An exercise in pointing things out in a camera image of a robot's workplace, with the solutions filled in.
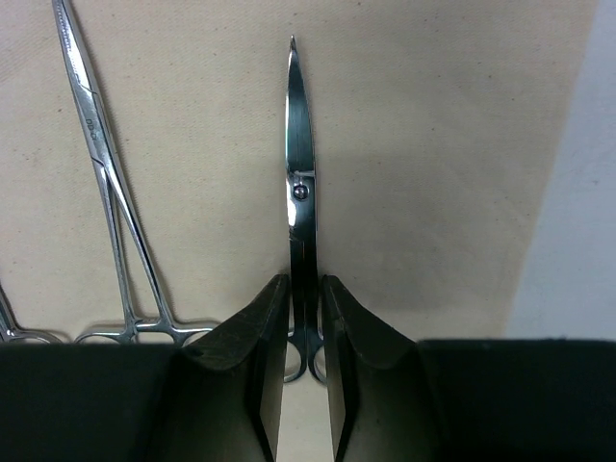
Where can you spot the surgical scissors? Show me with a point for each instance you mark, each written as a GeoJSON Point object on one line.
{"type": "Point", "coordinates": [12, 332]}

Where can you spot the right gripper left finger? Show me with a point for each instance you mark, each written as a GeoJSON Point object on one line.
{"type": "Point", "coordinates": [216, 399]}

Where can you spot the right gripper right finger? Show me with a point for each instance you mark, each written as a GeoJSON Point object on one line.
{"type": "Point", "coordinates": [394, 399]}

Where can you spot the beige surgical wrap cloth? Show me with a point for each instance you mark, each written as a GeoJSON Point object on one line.
{"type": "Point", "coordinates": [435, 126]}

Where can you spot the metal hemostat clamp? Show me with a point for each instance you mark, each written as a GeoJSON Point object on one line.
{"type": "Point", "coordinates": [116, 198]}

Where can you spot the small curved metal scissors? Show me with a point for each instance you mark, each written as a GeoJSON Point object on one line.
{"type": "Point", "coordinates": [301, 203]}

